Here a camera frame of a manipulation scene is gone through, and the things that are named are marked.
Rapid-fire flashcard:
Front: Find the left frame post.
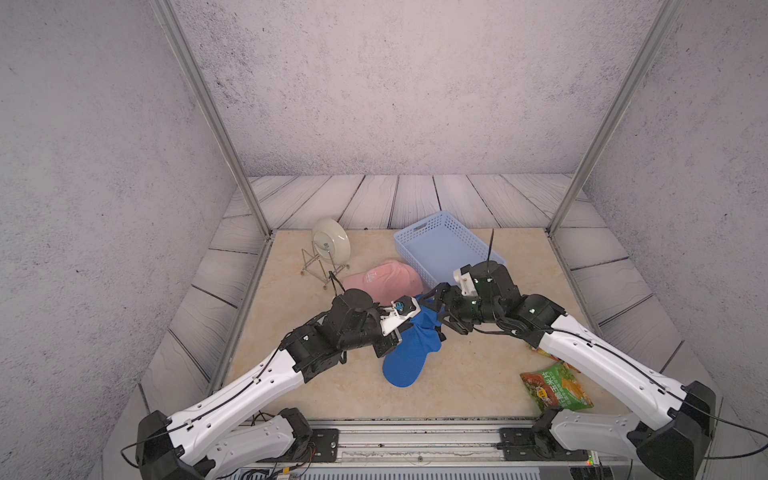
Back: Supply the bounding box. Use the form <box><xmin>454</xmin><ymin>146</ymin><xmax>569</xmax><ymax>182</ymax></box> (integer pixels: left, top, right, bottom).
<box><xmin>151</xmin><ymin>0</ymin><xmax>272</xmax><ymax>236</ymax></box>

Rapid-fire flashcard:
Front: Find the blue baseball cap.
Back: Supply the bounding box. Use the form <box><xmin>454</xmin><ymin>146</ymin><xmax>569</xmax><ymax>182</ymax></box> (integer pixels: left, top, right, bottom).
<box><xmin>382</xmin><ymin>297</ymin><xmax>445</xmax><ymax>388</ymax></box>

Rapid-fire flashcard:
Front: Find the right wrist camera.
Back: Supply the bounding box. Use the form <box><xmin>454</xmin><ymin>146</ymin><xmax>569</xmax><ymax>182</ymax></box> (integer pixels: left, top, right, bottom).
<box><xmin>453</xmin><ymin>265</ymin><xmax>478</xmax><ymax>297</ymax></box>

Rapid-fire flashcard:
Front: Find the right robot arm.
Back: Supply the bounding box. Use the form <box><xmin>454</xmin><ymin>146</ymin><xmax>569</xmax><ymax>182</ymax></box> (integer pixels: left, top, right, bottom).
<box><xmin>418</xmin><ymin>260</ymin><xmax>726</xmax><ymax>479</ymax></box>

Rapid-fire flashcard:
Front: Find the frame post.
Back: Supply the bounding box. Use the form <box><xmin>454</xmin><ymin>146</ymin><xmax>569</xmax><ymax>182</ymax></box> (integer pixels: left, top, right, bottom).
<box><xmin>151</xmin><ymin>0</ymin><xmax>272</xmax><ymax>236</ymax></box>
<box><xmin>546</xmin><ymin>0</ymin><xmax>684</xmax><ymax>239</ymax></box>

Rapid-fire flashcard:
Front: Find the wire plate rack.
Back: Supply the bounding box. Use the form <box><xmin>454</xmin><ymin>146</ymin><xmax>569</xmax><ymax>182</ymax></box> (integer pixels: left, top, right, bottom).
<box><xmin>300</xmin><ymin>242</ymin><xmax>350</xmax><ymax>289</ymax></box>

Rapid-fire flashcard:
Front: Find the aluminium mounting rail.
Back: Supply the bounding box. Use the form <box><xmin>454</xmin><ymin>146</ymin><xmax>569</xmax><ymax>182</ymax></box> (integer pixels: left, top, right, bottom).
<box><xmin>167</xmin><ymin>418</ymin><xmax>661</xmax><ymax>480</ymax></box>

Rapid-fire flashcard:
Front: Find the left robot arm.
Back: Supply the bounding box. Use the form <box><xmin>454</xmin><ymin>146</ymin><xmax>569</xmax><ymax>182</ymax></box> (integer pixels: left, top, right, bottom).
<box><xmin>129</xmin><ymin>289</ymin><xmax>420</xmax><ymax>479</ymax></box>

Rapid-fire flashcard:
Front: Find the green snack bag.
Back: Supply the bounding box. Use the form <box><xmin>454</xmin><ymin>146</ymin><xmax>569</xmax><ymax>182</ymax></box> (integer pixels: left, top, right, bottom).
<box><xmin>520</xmin><ymin>361</ymin><xmax>594</xmax><ymax>411</ymax></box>

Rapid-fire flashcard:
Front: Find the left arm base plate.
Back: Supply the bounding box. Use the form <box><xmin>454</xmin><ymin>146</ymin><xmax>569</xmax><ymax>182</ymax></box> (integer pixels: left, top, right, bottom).
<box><xmin>256</xmin><ymin>429</ymin><xmax>339</xmax><ymax>465</ymax></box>

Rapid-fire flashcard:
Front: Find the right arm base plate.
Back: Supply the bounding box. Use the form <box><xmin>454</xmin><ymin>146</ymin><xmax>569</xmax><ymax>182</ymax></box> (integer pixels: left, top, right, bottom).
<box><xmin>496</xmin><ymin>427</ymin><xmax>590</xmax><ymax>462</ymax></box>

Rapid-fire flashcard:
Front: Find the white plate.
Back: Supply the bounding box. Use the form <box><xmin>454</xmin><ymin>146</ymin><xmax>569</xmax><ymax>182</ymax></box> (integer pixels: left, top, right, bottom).
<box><xmin>311</xmin><ymin>217</ymin><xmax>351</xmax><ymax>264</ymax></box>

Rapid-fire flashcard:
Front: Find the right frame post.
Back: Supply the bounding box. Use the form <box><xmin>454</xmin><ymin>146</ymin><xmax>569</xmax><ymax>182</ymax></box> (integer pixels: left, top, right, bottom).
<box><xmin>546</xmin><ymin>0</ymin><xmax>684</xmax><ymax>239</ymax></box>

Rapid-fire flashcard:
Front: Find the light blue plastic basket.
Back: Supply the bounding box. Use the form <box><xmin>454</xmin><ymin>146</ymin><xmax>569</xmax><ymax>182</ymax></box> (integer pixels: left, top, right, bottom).
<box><xmin>394</xmin><ymin>211</ymin><xmax>488</xmax><ymax>289</ymax></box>

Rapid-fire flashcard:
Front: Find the pink baseball cap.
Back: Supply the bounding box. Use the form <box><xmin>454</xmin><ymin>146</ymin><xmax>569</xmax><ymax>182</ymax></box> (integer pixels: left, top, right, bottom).
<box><xmin>342</xmin><ymin>260</ymin><xmax>424</xmax><ymax>305</ymax></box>

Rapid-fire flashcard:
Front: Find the red yellow snack bag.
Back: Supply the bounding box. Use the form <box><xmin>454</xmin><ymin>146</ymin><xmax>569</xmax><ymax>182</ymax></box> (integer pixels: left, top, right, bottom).
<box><xmin>530</xmin><ymin>347</ymin><xmax>581</xmax><ymax>373</ymax></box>

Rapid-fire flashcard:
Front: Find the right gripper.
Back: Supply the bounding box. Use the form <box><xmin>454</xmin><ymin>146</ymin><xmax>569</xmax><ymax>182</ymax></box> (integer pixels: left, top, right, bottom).
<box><xmin>416</xmin><ymin>282</ymin><xmax>503</xmax><ymax>335</ymax></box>

